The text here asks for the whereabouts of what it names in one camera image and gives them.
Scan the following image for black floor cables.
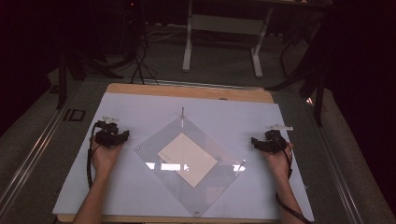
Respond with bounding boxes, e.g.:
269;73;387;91
130;36;161;86

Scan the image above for beige paper sheet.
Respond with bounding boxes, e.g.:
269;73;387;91
157;132;219;189

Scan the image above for white metal table frame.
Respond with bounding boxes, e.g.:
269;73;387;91
181;0;276;79

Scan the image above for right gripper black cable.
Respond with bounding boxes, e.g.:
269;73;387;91
274;135;310;224

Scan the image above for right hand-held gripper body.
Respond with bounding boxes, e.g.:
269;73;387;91
261;124;294;154

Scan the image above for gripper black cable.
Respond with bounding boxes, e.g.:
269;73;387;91
86;121;103;190
274;135;310;224

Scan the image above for white board mat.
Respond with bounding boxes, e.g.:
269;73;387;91
51;91;316;223

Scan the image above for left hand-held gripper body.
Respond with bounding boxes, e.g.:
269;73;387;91
93;116;125;149

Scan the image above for person's left hand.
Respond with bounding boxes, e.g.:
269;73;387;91
90;135;124;181

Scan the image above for metal floor rail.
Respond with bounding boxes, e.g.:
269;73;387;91
305;101;364;224
0;79;82;214

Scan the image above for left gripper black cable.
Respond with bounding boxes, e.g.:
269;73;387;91
86;121;103;190

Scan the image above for black metal stand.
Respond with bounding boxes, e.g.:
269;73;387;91
265;18;331;128
55;46;124;110

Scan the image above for person's right hand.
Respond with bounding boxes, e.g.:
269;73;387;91
260;141;294;182

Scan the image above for clear acrylic sheet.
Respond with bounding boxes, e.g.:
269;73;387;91
134;116;248;218

